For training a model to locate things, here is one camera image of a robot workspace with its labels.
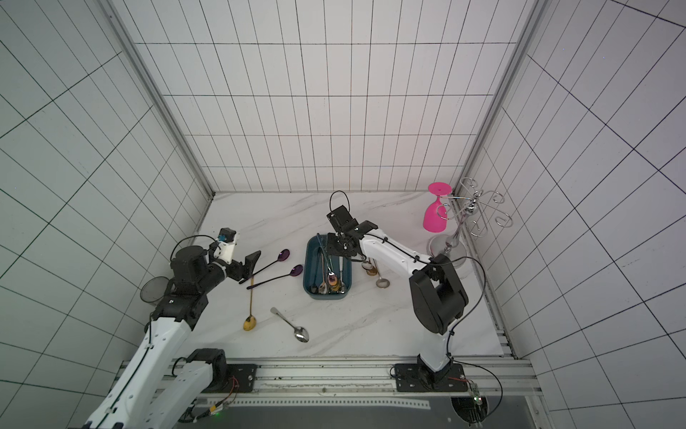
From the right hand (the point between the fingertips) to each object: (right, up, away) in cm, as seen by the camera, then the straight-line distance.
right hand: (321, 250), depth 89 cm
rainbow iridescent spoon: (+3, -10, +3) cm, 11 cm away
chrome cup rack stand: (+47, +13, -9) cm, 49 cm away
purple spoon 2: (-10, -8, +5) cm, 14 cm away
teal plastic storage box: (+1, -10, +4) cm, 11 cm away
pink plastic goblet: (+40, +11, +2) cm, 41 cm away
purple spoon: (-15, -4, +9) cm, 18 cm away
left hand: (-22, +1, -10) cm, 24 cm away
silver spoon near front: (-6, -25, -7) cm, 27 cm away
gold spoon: (-22, -22, -6) cm, 32 cm away
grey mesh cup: (-52, -11, -7) cm, 53 cm away
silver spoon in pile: (+21, -12, +2) cm, 24 cm away
